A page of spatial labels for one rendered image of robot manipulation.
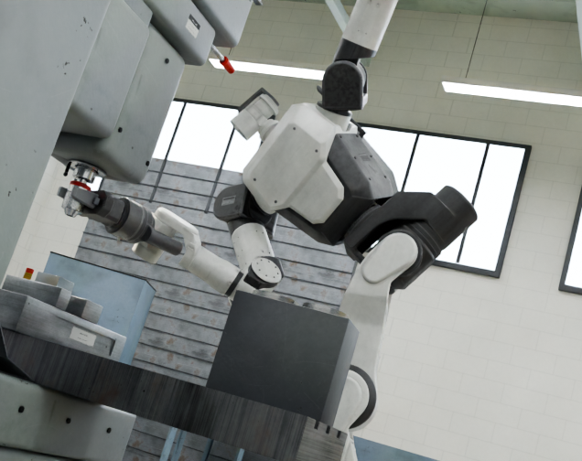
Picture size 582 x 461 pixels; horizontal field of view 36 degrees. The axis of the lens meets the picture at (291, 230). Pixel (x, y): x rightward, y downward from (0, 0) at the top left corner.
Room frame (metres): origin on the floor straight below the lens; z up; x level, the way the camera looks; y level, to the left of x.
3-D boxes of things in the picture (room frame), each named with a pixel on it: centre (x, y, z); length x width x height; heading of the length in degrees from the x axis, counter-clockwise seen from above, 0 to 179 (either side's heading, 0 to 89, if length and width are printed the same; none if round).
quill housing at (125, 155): (1.85, 0.46, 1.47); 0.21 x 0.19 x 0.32; 65
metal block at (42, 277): (1.85, 0.44, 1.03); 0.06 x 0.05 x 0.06; 63
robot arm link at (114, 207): (1.92, 0.39, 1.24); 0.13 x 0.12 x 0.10; 43
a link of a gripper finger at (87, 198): (1.83, 0.44, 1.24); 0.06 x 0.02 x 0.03; 133
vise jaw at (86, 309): (1.90, 0.41, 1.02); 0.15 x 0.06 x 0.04; 63
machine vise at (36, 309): (1.87, 0.42, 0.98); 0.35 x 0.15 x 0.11; 153
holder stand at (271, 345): (1.63, -0.06, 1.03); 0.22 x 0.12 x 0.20; 73
